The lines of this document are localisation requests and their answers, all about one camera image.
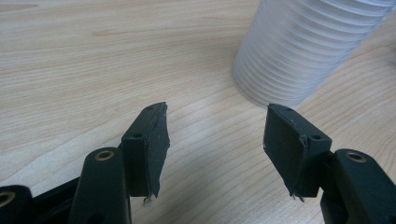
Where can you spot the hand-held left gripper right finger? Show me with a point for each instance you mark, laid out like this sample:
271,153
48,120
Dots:
289,149

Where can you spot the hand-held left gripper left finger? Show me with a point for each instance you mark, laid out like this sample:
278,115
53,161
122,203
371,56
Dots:
146,155

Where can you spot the clear plastic bottle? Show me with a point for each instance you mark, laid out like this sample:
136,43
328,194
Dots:
295,46

